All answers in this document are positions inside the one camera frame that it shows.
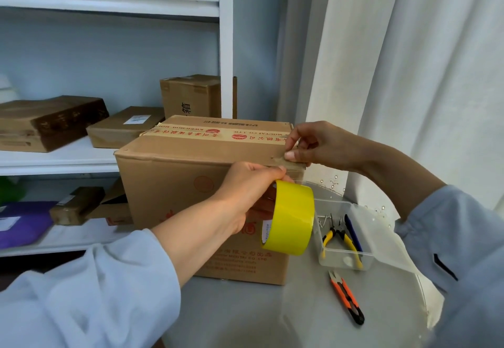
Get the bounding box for flat brown box white label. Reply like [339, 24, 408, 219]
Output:
[86, 106, 166, 149]

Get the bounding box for person's left hand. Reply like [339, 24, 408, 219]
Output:
[214, 161, 295, 235]

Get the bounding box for person's right hand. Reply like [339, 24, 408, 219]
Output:
[284, 120, 372, 173]

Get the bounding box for open cardboard box red print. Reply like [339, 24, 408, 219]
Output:
[85, 178, 134, 226]

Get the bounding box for clear plastic container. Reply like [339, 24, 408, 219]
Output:
[307, 196, 375, 272]

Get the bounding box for brown cardboard box red print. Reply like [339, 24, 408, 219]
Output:
[114, 115, 307, 286]

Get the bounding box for person's right forearm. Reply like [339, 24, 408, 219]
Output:
[360, 141, 504, 348]

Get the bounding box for blue handled tool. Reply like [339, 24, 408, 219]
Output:
[343, 214, 364, 252]

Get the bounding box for yellow handled pliers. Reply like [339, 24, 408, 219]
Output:
[321, 217, 364, 270]

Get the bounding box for upright small cardboard box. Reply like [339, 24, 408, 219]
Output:
[159, 74, 238, 119]

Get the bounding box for yellow tape roll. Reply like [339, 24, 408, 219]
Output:
[259, 180, 316, 256]

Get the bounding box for white curtain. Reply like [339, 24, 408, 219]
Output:
[275, 0, 504, 218]

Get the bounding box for small taped brown parcel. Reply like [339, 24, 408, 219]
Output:
[49, 186, 106, 226]

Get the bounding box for white foam box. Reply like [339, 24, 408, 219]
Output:
[0, 74, 20, 103]

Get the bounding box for green object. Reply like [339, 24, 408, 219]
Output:
[0, 176, 26, 203]

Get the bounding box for orange thread snips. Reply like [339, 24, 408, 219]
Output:
[328, 270, 366, 326]

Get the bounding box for person's left forearm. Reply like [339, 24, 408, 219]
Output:
[0, 196, 241, 348]

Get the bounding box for dark brown flat box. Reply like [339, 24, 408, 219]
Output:
[0, 96, 110, 153]

